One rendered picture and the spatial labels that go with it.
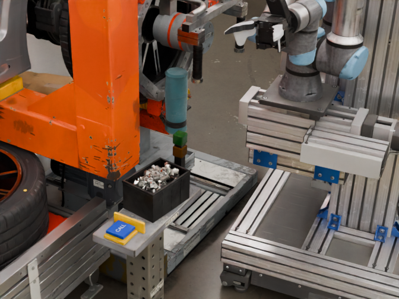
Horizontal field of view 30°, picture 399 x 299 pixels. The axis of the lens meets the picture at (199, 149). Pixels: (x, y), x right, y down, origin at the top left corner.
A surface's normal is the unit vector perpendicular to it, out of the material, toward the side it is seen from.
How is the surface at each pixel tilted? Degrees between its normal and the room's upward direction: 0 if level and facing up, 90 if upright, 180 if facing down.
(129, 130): 90
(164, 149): 0
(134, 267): 90
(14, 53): 90
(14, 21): 90
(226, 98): 0
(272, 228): 0
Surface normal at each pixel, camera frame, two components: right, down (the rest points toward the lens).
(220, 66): 0.03, -0.86
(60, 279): 0.86, 0.28
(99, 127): -0.50, 0.43
